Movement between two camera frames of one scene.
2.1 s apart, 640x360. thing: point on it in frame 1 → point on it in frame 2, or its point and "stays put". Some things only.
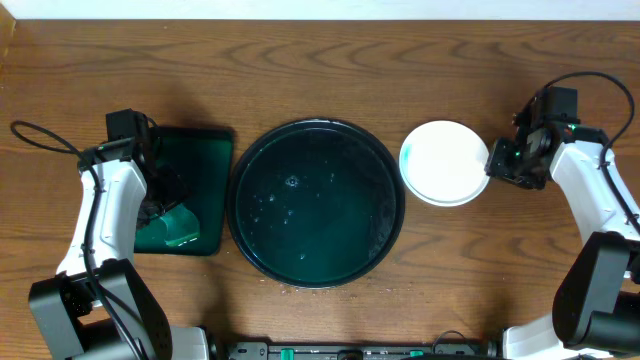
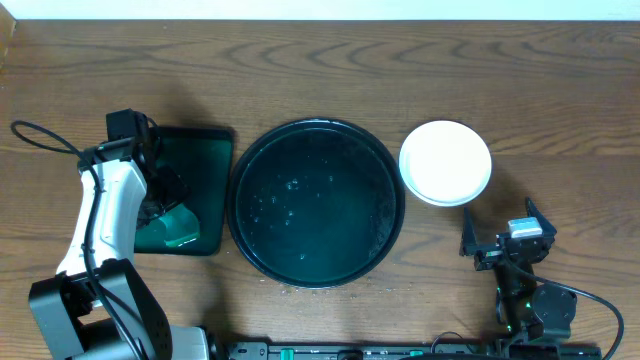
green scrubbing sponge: x=182 y=225 stays put
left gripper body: x=157 y=198 stays put
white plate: x=443 y=163 stays put
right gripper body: x=513 y=164 → x=490 y=260
